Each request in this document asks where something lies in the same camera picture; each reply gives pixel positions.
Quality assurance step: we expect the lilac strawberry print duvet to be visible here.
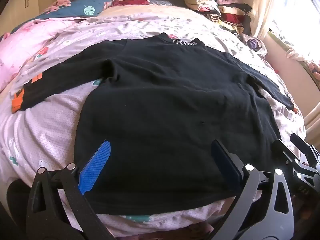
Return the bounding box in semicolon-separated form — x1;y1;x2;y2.
0;12;308;238

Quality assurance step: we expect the pink quilt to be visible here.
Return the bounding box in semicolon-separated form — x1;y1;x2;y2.
0;17;75;93

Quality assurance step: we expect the blue floral quilt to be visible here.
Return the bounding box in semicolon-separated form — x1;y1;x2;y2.
30;0;113;22

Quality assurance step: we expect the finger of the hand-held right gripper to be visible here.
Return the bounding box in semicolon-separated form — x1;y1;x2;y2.
272;139;300;173
290;133;320;161

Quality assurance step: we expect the cream curtain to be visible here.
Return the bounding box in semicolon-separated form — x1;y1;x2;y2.
250;0;300;40

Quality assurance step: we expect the red and cream pillow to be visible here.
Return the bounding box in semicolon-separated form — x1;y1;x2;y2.
110;0;150;7

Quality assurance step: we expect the crumpled colourful clothes heap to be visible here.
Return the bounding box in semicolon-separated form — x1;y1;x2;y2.
285;47;320;80

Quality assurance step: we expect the cream wardrobe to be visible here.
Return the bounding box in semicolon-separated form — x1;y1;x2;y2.
0;0;63;33

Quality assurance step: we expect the black sweater with orange cuffs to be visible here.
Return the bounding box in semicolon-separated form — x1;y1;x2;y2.
11;32;298;217

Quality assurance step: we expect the bag with purple cloth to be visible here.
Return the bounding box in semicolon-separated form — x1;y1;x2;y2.
240;34;268;58

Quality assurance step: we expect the beige bed sheet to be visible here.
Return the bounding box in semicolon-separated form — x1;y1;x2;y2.
95;4;208;23

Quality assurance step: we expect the pile of folded clothes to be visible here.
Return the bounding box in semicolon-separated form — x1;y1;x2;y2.
184;0;253;34

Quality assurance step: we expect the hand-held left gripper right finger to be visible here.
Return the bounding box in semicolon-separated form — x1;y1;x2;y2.
210;139;294;240

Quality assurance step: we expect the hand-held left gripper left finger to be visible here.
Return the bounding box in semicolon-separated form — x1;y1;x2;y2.
26;140;115;240

